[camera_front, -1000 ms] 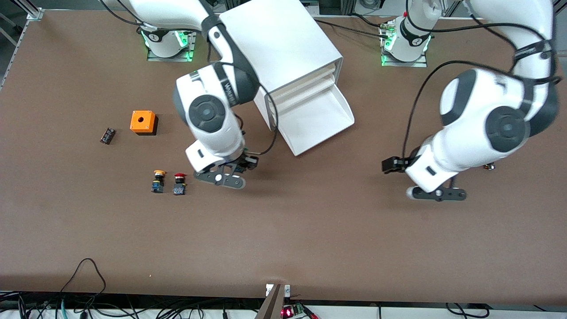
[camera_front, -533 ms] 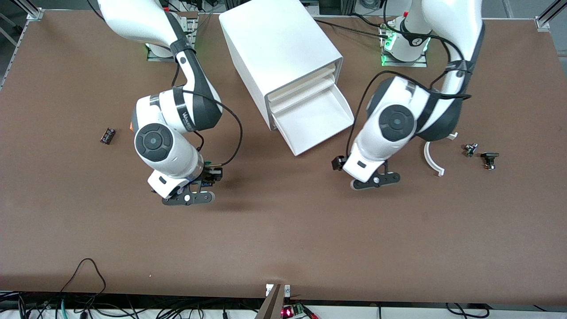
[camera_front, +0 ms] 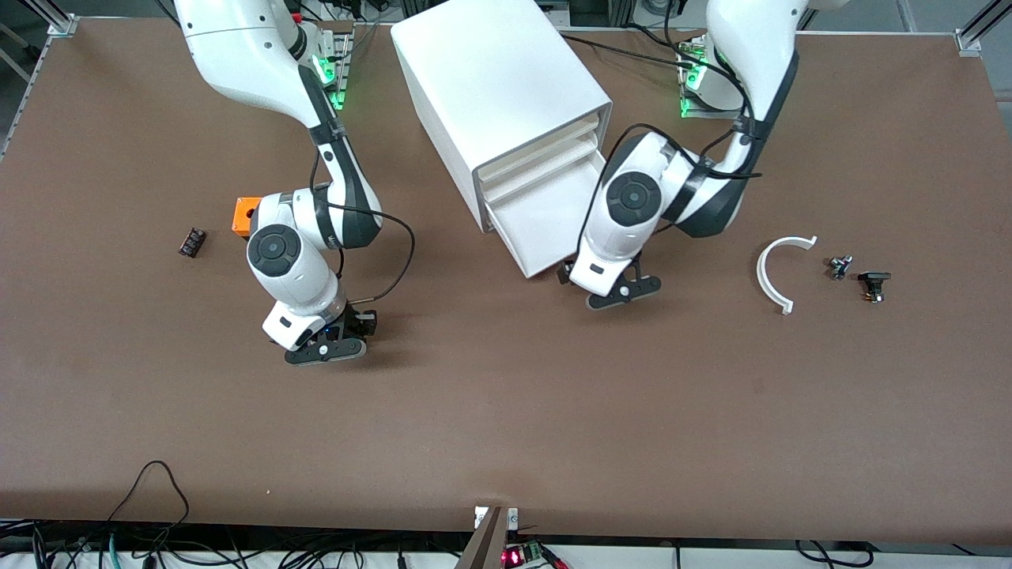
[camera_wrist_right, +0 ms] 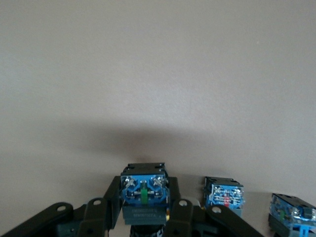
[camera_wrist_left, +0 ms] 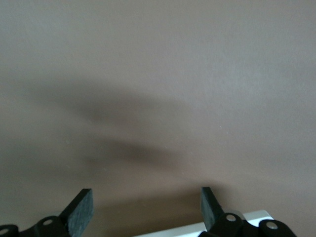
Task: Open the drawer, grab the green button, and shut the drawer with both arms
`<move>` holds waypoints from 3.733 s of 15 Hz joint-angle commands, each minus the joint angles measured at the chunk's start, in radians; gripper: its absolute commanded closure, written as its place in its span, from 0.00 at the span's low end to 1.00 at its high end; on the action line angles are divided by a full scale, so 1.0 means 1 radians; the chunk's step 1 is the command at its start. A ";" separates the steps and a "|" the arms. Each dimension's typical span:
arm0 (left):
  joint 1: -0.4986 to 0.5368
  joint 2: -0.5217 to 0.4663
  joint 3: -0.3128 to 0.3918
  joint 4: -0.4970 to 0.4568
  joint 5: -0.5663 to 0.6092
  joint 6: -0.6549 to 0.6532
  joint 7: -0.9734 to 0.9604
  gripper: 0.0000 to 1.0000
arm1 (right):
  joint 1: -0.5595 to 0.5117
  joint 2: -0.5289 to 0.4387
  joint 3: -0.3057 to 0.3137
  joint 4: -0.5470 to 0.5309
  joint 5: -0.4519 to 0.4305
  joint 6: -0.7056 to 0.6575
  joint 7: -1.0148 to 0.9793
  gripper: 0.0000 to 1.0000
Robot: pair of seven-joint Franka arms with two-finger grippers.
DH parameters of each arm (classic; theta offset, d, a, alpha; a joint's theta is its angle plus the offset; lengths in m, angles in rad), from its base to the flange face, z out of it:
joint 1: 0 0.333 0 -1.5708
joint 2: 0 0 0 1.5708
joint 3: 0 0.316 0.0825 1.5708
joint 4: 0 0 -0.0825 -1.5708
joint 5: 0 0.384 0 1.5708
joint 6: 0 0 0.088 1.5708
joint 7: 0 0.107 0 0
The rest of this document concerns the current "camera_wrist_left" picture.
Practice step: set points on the white flat object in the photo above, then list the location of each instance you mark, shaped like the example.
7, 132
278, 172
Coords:
177, 229

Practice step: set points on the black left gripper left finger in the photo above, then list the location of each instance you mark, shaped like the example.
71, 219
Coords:
51, 227

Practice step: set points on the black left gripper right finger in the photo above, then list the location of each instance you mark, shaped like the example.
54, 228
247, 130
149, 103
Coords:
229, 225

